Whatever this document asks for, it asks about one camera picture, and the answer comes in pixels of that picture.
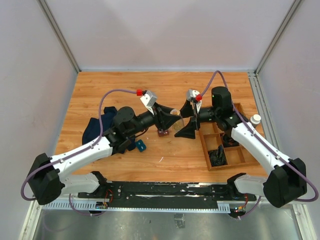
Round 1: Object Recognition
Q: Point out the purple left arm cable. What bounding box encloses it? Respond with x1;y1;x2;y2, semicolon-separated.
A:
20;88;143;217

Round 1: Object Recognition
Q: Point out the wooden compartment tray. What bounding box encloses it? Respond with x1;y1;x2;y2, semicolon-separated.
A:
198;102;257;172

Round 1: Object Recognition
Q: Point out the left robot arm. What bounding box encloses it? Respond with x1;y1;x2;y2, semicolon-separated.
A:
26;103;181;205

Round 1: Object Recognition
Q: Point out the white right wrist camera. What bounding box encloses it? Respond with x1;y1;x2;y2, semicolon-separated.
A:
186;89;203;114

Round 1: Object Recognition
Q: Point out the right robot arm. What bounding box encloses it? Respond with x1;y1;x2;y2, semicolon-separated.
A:
175;86;307;208

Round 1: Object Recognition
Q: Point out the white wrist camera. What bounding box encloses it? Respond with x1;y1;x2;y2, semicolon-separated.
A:
140;90;158;115
186;89;203;114

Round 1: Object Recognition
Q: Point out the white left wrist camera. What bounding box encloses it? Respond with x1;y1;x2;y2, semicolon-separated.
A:
140;90;158;115

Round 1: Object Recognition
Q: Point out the clear pill bottle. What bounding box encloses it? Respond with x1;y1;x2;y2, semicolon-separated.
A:
170;109;185;133

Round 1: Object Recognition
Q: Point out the red pill organizer box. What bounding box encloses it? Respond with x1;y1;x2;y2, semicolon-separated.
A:
157;129;169;137

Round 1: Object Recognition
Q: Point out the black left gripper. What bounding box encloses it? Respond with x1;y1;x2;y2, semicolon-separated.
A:
127;102;181;137

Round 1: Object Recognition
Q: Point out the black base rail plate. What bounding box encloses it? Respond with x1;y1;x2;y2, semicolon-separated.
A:
77;181;257;212

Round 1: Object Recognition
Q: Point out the white pill bottle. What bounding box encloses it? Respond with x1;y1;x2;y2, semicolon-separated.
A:
250;114;262;128

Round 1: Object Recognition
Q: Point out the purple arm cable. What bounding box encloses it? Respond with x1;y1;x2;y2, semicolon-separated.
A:
20;88;143;217
199;70;320;221

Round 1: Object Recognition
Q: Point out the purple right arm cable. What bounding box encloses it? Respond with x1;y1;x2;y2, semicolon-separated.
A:
199;70;320;221

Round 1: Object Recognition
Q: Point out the teal pill organizer box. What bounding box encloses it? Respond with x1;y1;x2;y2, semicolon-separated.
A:
135;139;147;152

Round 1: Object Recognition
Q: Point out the dark navy cloth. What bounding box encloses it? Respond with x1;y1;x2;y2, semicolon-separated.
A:
82;106;136;155

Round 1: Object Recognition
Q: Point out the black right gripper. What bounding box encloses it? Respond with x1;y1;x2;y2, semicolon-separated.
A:
174;99;220;139

